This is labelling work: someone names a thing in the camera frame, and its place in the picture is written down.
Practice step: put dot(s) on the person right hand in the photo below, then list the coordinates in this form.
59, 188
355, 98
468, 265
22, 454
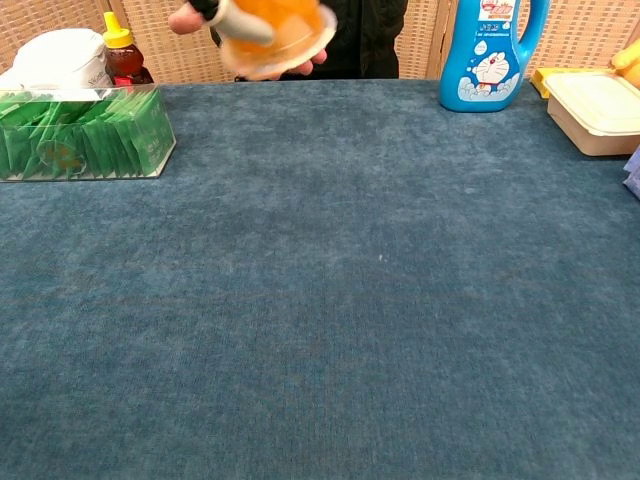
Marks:
185, 21

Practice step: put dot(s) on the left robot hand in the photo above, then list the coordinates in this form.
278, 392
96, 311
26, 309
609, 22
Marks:
245, 25

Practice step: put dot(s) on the orange jelly cup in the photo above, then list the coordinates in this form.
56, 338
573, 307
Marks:
285, 35

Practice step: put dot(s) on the honey bottle yellow cap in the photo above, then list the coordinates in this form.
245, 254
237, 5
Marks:
125, 60

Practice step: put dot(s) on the person torso black jacket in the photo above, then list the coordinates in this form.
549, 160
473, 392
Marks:
365, 40

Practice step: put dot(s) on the white plastic tub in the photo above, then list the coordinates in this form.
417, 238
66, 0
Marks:
55, 60

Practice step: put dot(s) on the clear box green tea bags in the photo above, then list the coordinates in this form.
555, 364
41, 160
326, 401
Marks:
80, 135

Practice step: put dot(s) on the blue detergent pump bottle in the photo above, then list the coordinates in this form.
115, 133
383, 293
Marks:
480, 60

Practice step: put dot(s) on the blue table cloth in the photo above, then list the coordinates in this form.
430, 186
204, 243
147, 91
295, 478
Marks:
325, 300

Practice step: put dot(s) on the yellow plastic tray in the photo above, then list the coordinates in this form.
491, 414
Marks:
540, 82

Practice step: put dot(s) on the woven rattan folding screen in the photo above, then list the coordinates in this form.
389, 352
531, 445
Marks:
580, 30

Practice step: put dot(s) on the beige lidded lunch box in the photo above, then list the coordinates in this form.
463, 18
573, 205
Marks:
595, 112

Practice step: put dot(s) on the yellow plush toy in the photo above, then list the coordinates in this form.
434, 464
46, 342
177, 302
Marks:
629, 65

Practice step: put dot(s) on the blue white wet wipes pack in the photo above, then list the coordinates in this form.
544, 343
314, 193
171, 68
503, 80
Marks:
634, 175

